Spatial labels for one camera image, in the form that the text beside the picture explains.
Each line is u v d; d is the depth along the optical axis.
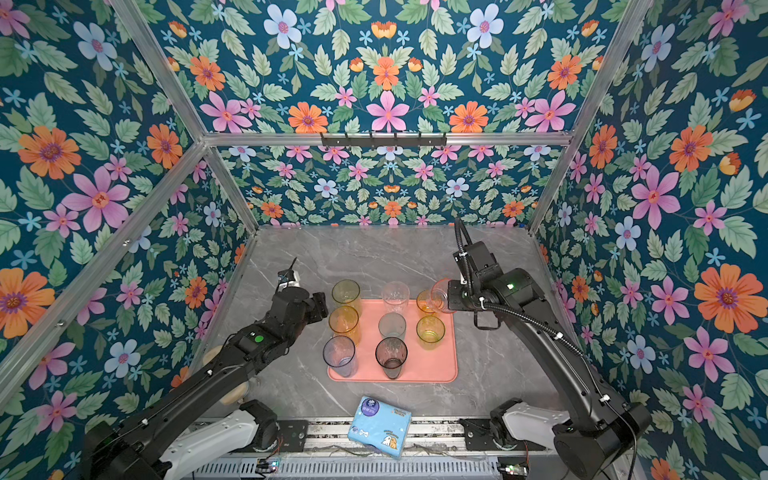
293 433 0.74
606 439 0.36
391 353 0.72
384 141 0.93
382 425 0.70
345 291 0.86
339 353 0.77
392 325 0.84
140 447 0.39
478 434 0.73
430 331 0.90
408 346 0.75
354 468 0.70
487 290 0.47
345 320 0.82
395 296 0.94
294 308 0.60
